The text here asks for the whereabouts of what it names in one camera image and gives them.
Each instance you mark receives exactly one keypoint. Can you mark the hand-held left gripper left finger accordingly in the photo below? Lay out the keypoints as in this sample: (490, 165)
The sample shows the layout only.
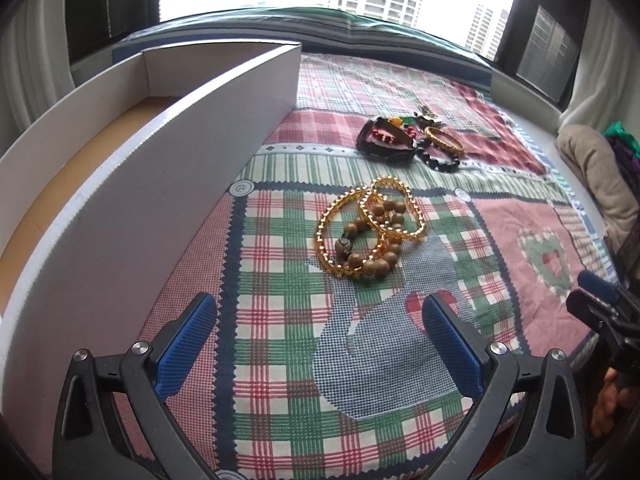
(182, 350)

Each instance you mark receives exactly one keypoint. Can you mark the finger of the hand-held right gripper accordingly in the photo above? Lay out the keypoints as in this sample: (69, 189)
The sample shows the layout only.
(597, 284)
(587, 307)

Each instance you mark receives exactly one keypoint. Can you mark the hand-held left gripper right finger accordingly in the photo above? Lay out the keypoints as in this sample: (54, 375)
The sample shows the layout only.
(452, 350)

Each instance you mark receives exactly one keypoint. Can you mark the white cardboard box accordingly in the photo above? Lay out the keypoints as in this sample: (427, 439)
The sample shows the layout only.
(150, 185)

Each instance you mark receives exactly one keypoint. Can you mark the gold bangle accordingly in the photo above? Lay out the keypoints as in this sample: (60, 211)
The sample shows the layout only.
(452, 144)

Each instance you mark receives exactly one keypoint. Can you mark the green and orange charm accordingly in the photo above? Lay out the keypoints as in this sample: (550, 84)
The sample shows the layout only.
(402, 121)

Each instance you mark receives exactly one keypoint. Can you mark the person's right hand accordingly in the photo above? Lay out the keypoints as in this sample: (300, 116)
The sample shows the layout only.
(607, 402)

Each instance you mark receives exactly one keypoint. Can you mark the plaid patchwork blanket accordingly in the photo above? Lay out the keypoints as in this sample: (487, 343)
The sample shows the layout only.
(280, 350)

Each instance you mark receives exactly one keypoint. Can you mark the blue striped sheet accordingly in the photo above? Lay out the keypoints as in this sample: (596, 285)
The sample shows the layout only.
(565, 190)

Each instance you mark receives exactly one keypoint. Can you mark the beige cushion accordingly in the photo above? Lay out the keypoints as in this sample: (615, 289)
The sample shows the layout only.
(590, 175)

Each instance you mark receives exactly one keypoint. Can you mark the green and purple cloth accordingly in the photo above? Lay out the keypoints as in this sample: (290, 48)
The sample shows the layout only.
(625, 145)

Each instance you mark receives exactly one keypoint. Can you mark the window screen panel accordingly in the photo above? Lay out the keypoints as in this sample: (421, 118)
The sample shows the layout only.
(545, 50)

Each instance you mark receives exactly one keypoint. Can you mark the distant high-rise building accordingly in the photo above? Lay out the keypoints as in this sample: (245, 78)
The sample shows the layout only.
(487, 30)

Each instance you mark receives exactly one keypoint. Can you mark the white curtain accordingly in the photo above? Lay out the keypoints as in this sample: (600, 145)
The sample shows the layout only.
(30, 60)

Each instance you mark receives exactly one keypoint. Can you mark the dark window panel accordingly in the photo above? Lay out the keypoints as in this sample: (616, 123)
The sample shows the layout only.
(110, 5)

